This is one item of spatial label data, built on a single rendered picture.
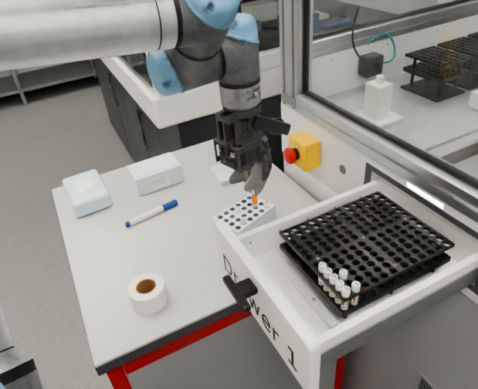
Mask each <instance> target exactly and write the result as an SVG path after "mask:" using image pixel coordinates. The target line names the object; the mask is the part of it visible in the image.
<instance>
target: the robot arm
mask: <svg viewBox="0 0 478 389"><path fill-rule="evenodd" d="M240 1H241V0H0V71H6V70H12V69H24V68H29V67H36V66H47V65H53V64H59V63H70V62H76V61H83V60H88V59H100V58H106V57H112V56H123V55H130V54H135V53H142V52H148V54H147V59H146V63H147V71H148V74H149V77H150V79H151V82H152V84H153V86H154V88H155V89H156V90H157V91H158V92H159V93H160V94H161V95H163V96H170V95H173V94H176V93H184V92H185V91H188V90H192V89H194V88H197V87H200V86H204V85H207V84H210V83H214V82H216V81H219V92H220V99H221V104H222V108H223V110H220V111H219V112H216V113H215V117H216V123H217V130H218V136H217V137H216V138H214V139H213V144H214V149H215V160H216V162H218V161H220V162H221V164H224V165H225V166H227V167H230V168H231V169H234V171H233V173H232V174H231V175H230V177H229V183H230V184H237V183H239V182H243V181H244V182H245V184H244V191H249V193H252V192H251V190H253V189H254V190H255V196H257V195H258V194H259V193H260V192H261V191H262V190H263V188H264V186H265V184H266V181H267V178H268V177H269V175H270V172H271V169H272V164H273V162H272V157H271V149H270V148H269V144H268V139H267V138H266V136H265V133H263V132H262V130H266V131H269V132H270V133H271V134H273V135H280V134H283V135H288V134H289V132H290V127H291V125H290V124H289V123H285V122H284V121H283V119H281V118H279V117H274V118H273V119H272V118H268V117H264V116H260V115H257V114H258V113H259V112H260V111H261V86H260V68H259V36H258V29H257V25H256V20H255V18H254V17H253V16H252V15H250V14H246V13H237V12H238V10H239V4H240ZM217 144H218V145H219V155H217V148H216V145H217ZM0 389H43V386H42V382H41V380H40V377H39V373H38V371H37V368H36V365H35V362H34V360H33V357H32V355H30V354H28V353H24V352H22V351H20V350H17V349H16V348H15V347H14V344H13V342H12V338H11V335H10V332H9V330H8V325H7V323H6V320H5V316H4V313H3V311H2V307H1V304H0Z"/></svg>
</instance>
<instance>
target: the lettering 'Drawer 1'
mask: <svg viewBox="0 0 478 389"><path fill-rule="evenodd" d="M223 258H224V263H225V259H226V260H227V262H228V264H229V261H228V259H227V258H226V257H225V256H224V254H223ZM229 267H230V272H229V271H228V270H227V268H226V265H225V269H226V271H227V272H228V274H229V275H232V269H231V266H230V264H229ZM249 300H250V304H251V307H252V308H253V304H254V306H255V310H256V304H255V301H254V299H253V301H252V302H251V299H250V298H249ZM256 314H257V316H258V315H259V307H257V311H256ZM263 317H265V318H266V316H265V315H264V314H262V320H263V324H264V326H265V328H266V329H267V330H268V328H267V327H266V325H265V323H266V324H267V326H268V327H269V328H270V323H269V321H268V319H267V318H266V320H267V322H268V323H267V322H266V321H265V320H264V318H263ZM264 321H265V323H264ZM268 331H269V330H268ZM269 333H270V331H269ZM275 333H276V334H277V336H278V337H279V334H278V333H277V332H276V331H275V330H274V328H273V339H274V340H275ZM288 348H289V349H290V347H289V346H288ZM290 351H291V361H290V360H289V359H288V361H289V362H290V364H291V365H292V366H293V368H294V370H295V371H296V372H297V370H296V368H295V367H294V365H293V351H292V350H291V349H290Z"/></svg>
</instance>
